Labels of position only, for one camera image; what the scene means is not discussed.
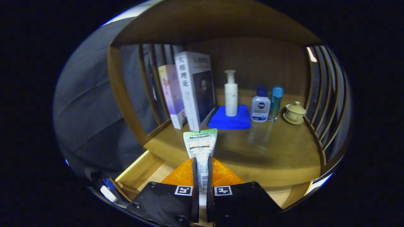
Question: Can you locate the wooden countertop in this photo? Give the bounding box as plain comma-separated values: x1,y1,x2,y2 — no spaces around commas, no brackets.
144,88,322,187

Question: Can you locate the white pump bottle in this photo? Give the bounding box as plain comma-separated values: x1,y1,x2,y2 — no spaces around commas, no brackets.
224,70,239,117

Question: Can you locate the wooden drawer with black knob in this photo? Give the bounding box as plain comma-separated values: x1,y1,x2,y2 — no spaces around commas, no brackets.
114,150,313,210

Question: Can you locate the small white object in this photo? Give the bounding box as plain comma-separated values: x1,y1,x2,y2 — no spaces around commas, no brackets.
100,185,118,203

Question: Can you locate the wooden cabinet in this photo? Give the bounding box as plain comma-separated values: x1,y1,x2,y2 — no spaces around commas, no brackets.
107,0,351,210

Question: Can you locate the white green tube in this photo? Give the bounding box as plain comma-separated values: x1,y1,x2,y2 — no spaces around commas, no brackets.
183,128,218,225

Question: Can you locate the blue folded cloth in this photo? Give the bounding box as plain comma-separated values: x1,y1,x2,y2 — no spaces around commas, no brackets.
208,105,252,130

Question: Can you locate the black backdrop cloth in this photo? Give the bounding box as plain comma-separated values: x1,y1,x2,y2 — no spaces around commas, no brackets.
53,17,351,189

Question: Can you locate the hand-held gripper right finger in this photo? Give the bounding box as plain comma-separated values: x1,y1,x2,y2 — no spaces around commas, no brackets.
207,157,283,227

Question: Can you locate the purple book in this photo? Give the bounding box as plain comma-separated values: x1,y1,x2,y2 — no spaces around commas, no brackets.
158,64,188,130

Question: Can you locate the white bottle with blue cap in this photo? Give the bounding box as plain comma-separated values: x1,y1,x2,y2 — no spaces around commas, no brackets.
251,85,271,123

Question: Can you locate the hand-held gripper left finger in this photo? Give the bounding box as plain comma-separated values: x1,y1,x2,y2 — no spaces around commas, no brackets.
126,158,200,227

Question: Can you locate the tan lidded teacup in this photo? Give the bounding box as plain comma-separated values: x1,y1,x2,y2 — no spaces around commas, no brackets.
283,101,307,125

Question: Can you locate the teal bottle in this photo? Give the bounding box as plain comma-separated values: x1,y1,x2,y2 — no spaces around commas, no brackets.
268,86,284,123

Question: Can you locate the thick white book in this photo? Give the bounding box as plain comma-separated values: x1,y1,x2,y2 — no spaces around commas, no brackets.
175,51,217,131

